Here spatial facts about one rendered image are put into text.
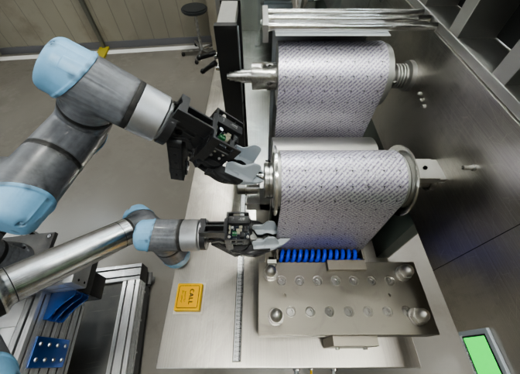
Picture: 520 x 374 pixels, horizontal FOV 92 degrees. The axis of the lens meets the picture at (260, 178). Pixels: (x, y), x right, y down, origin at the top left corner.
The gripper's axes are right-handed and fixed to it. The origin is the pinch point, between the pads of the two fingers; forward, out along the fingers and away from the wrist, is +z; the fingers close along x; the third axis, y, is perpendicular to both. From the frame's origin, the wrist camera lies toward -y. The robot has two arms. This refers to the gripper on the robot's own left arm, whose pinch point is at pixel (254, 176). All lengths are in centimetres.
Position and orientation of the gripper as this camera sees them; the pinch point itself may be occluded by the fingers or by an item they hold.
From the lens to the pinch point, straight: 50.7
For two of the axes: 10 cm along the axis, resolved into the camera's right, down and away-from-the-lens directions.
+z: 7.7, 3.8, 5.2
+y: 6.4, -4.6, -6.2
